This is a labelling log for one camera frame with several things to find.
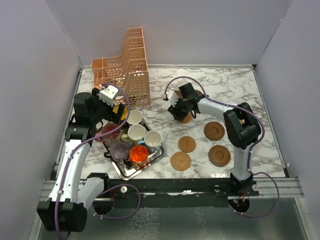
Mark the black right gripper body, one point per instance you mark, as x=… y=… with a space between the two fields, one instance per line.
x=181 y=110

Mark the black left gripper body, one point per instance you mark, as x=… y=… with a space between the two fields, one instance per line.
x=103 y=110

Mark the light brown wooden coaster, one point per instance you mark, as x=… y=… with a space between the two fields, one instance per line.
x=187 y=144

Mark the brown ringed wooden saucer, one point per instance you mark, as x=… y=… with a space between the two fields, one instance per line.
x=214 y=131

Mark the white blue mug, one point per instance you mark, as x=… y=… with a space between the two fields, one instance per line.
x=152 y=141

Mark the white cream middle cup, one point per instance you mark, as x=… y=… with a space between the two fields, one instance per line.
x=134 y=134

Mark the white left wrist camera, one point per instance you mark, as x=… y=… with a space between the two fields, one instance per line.
x=109 y=95

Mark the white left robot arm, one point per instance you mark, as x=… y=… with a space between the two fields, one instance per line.
x=66 y=208

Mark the dark brown wooden coaster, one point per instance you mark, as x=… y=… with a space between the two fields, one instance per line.
x=199 y=93

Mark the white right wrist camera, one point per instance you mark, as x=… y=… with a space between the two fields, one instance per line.
x=172 y=97

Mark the silver metal tray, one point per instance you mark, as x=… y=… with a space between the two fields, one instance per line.
x=125 y=169

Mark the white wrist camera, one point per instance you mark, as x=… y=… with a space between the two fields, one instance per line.
x=172 y=97
x=109 y=95

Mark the peach plastic file organizer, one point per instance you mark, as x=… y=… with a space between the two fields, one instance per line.
x=129 y=70

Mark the purple glass cup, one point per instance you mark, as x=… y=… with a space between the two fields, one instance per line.
x=119 y=151

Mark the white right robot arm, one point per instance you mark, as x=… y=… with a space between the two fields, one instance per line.
x=242 y=126

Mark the dark walnut coaster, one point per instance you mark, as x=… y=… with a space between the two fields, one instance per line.
x=178 y=93

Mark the white cup at back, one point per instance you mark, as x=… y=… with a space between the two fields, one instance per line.
x=134 y=117

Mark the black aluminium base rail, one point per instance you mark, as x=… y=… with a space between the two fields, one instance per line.
x=102 y=192

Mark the orange metallic cup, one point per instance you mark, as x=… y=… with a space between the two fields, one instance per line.
x=139 y=156

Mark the light beech wooden coaster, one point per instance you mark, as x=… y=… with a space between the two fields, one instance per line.
x=187 y=119

